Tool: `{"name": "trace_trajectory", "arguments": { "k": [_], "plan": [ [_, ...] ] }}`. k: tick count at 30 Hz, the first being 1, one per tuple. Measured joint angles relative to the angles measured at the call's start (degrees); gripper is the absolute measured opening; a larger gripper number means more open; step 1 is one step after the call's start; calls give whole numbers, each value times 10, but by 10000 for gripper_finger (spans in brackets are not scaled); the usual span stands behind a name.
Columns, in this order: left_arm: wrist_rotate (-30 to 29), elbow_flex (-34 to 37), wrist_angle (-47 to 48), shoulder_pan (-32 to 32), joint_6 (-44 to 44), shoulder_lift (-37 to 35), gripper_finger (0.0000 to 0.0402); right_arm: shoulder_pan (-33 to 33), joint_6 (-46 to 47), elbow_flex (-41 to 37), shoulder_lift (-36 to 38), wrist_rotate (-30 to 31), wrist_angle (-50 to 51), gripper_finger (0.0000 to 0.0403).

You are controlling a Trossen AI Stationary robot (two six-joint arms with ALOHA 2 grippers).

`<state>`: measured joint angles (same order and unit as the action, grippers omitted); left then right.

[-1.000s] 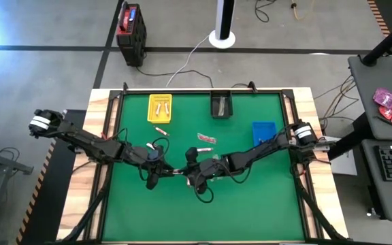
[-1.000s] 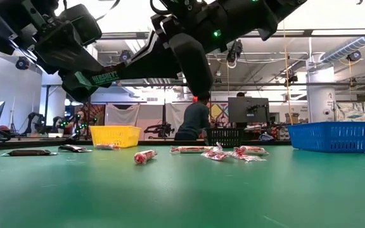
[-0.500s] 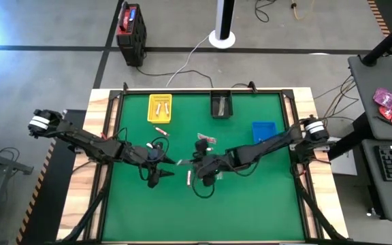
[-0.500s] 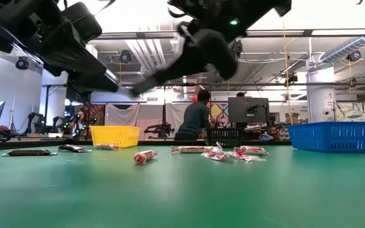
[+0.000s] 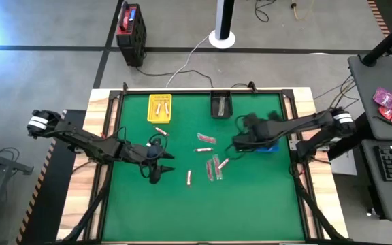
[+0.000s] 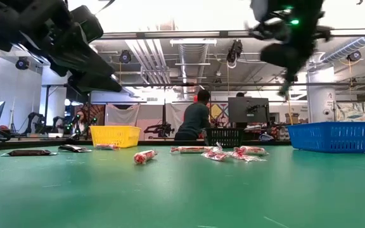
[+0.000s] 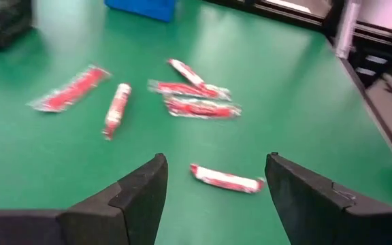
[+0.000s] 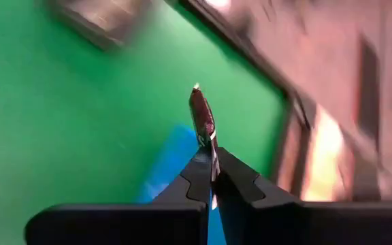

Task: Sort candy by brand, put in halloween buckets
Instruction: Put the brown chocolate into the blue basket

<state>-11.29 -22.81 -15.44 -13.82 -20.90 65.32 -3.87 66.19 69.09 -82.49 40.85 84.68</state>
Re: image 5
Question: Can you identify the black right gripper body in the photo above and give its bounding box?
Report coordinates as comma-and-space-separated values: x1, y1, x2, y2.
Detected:
231, 111, 284, 152

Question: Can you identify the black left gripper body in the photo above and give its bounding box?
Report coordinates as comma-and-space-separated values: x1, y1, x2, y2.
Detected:
119, 134, 169, 185

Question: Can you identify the pink candy bag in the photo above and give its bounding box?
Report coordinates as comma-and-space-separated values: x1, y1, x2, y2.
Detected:
372, 86, 392, 109

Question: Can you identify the red candy bag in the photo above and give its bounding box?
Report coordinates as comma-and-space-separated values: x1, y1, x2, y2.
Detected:
378, 105, 392, 126

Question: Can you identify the blue plastic bin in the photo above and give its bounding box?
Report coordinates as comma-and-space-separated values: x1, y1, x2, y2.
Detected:
255, 144, 281, 153

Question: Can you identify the yellow plastic basket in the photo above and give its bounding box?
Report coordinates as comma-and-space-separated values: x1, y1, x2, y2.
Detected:
147, 94, 173, 125

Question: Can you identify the black plastic bin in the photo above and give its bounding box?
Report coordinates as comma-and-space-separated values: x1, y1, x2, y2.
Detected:
209, 89, 233, 119

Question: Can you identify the green table mat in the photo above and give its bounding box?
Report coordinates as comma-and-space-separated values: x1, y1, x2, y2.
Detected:
101, 92, 306, 242

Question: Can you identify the black hazard striped platform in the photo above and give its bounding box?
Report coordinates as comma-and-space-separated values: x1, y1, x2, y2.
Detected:
14, 109, 88, 245

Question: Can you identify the red black power station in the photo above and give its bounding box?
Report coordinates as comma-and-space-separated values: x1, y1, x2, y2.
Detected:
115, 1, 148, 67

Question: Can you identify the white black floor stand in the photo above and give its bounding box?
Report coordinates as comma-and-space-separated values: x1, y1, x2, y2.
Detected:
208, 0, 236, 49

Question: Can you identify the grey desk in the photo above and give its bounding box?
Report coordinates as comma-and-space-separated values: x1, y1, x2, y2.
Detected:
348, 54, 392, 222

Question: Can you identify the black monitor pole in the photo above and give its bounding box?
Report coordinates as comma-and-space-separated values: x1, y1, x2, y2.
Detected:
361, 13, 392, 67

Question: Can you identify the black floor cable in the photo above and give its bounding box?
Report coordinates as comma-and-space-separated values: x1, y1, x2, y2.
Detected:
135, 64, 214, 88

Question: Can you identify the bundle of dark cables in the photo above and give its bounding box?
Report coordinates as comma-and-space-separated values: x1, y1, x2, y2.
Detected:
313, 74, 360, 116

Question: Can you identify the white power cable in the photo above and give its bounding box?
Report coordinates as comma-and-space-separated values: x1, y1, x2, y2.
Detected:
166, 33, 211, 88

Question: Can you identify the black looped cable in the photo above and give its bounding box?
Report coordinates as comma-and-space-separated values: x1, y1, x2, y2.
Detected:
253, 0, 278, 24

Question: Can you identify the yellow cable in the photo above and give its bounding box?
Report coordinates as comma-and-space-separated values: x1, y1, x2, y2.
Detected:
291, 0, 316, 21

